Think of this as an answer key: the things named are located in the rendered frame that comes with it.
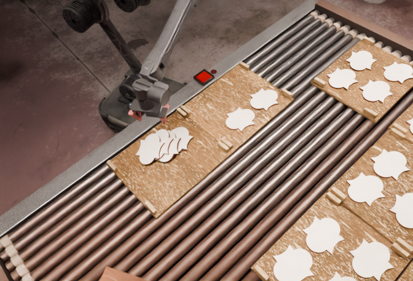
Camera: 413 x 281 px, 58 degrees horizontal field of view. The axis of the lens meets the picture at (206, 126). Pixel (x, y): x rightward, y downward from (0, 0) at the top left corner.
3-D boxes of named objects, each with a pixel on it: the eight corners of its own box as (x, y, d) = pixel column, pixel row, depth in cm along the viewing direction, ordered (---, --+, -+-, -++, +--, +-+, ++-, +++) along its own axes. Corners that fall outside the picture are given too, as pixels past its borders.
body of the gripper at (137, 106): (158, 116, 134) (154, 102, 128) (132, 112, 136) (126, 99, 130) (164, 102, 138) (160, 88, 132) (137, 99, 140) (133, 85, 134)
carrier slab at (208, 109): (179, 110, 177) (178, 109, 175) (239, 65, 191) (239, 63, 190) (232, 154, 159) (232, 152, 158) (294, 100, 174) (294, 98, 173)
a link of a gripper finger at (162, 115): (168, 131, 140) (163, 115, 133) (149, 128, 141) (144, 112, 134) (173, 117, 144) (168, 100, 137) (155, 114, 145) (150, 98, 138)
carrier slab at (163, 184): (107, 165, 162) (106, 163, 160) (179, 111, 176) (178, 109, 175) (157, 219, 144) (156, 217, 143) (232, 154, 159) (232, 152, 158)
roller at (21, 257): (8, 264, 143) (2, 261, 140) (327, 22, 213) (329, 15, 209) (14, 274, 141) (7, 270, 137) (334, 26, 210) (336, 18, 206)
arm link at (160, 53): (192, -8, 149) (184, -29, 139) (204, -6, 147) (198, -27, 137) (147, 84, 136) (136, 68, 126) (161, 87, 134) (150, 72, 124)
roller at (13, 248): (3, 255, 146) (-3, 251, 142) (320, 18, 215) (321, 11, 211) (8, 264, 144) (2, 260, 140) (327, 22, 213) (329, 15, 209)
